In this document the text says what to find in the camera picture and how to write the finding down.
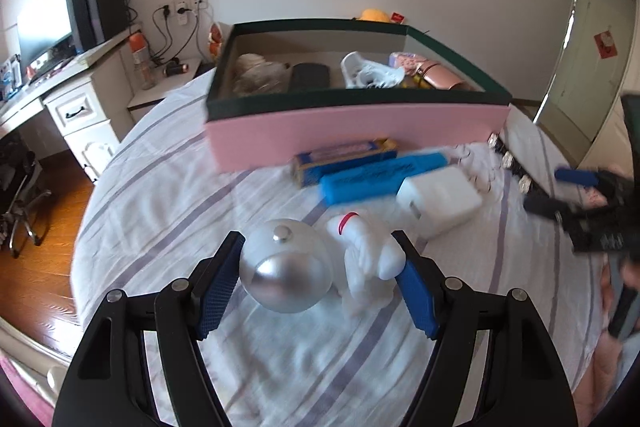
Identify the blue and gold carton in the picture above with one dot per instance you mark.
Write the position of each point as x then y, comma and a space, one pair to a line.
345, 159

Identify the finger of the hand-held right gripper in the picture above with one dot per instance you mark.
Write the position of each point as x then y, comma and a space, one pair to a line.
575, 175
547, 208

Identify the red paper decoration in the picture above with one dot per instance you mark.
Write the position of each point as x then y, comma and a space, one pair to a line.
605, 43

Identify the rose gold tumbler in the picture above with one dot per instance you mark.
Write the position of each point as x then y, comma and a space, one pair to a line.
440, 77

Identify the clear bottle orange cap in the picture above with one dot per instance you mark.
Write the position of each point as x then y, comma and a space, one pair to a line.
142, 62

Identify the clear rimmed eyeglasses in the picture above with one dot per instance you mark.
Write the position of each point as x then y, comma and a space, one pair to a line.
481, 184

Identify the white power adapter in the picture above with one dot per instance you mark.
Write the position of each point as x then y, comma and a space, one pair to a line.
442, 202

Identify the pink blanket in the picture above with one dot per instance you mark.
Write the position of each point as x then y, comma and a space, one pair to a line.
22, 392

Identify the person's right hand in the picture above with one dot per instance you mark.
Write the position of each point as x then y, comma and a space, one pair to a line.
611, 297

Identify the white door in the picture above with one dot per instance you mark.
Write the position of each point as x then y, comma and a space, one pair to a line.
580, 72

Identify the computer monitor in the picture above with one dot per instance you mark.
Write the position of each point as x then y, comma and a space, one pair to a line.
42, 24

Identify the small orange figurine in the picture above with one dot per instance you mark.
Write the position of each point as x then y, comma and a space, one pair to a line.
215, 39

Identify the blue and white carton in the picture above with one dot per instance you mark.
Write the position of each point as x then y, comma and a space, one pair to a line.
10, 79

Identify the black office chair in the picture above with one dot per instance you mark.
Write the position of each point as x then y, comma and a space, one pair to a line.
20, 202

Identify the striped white bed sheet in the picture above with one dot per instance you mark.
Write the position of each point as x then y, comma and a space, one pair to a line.
300, 367

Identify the white astronaut figure silver helmet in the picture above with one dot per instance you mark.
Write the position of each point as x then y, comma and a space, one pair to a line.
285, 272

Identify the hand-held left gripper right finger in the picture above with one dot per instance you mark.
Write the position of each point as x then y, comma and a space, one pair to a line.
417, 297

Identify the black tower speaker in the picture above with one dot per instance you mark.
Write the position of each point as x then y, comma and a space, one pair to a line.
100, 7

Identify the white desk with drawers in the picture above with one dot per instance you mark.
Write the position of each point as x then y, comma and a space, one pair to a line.
75, 112

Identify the pink box with green rim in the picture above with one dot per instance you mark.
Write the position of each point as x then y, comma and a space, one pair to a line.
350, 132

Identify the white travel plug adapter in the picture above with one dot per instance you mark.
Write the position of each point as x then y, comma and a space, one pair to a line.
367, 69

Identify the blue rectangular box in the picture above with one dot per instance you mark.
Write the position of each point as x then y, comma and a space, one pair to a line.
375, 179

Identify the small dark cylinder gadget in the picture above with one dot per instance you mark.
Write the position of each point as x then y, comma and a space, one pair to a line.
175, 69

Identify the white plug charger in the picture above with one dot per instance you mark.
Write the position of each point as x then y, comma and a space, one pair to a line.
183, 12

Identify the red packet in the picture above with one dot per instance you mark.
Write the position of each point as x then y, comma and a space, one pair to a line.
397, 18

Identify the clear glass bottle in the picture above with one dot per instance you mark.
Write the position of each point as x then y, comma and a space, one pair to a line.
267, 81

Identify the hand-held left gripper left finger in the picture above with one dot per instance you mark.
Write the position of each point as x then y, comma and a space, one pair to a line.
217, 287

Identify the black case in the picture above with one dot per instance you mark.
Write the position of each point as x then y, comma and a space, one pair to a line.
310, 77

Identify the yellow plush toy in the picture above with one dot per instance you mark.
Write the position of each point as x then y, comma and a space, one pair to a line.
376, 16

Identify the white bedside cabinet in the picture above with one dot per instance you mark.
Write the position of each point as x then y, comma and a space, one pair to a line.
160, 94

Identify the pink knitted doll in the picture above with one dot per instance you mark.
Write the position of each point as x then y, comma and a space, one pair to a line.
407, 62

